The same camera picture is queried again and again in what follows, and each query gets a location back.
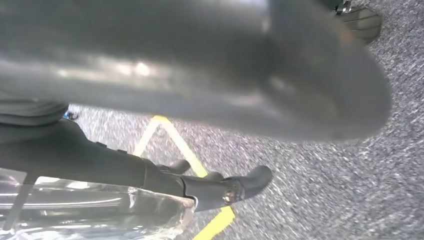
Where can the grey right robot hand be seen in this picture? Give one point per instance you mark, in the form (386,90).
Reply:
(198,66)

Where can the yellow floor tape rectangle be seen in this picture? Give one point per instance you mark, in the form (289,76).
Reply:
(179,142)

